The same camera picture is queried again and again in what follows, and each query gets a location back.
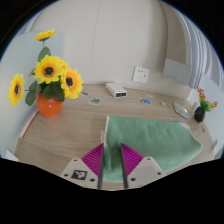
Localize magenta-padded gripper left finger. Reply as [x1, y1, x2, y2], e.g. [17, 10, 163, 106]
[60, 143, 105, 190]

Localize small white box device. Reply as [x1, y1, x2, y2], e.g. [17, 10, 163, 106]
[105, 82, 128, 99]

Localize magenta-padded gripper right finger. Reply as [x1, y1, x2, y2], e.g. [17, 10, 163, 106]
[120, 143, 167, 189]

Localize grey-white curtain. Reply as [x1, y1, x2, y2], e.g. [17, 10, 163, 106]
[179, 13, 224, 91]

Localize small plant in black vase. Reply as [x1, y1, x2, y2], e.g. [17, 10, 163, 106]
[193, 88, 219, 123]

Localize green towel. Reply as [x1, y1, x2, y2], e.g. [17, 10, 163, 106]
[100, 114, 203, 184]

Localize white wall socket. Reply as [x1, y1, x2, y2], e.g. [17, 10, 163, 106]
[132, 65, 151, 84]

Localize small green sticker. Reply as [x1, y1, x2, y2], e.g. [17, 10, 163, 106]
[88, 96, 102, 106]

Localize sunflowers in orange vase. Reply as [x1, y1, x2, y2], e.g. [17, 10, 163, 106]
[7, 29, 84, 118]

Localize small blue card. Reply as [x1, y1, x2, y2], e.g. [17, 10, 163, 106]
[138, 97, 153, 105]

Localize small yellow card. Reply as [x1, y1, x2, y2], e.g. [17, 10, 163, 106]
[161, 101, 173, 110]

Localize small frosted back panel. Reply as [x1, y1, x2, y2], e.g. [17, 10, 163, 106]
[162, 58, 192, 87]

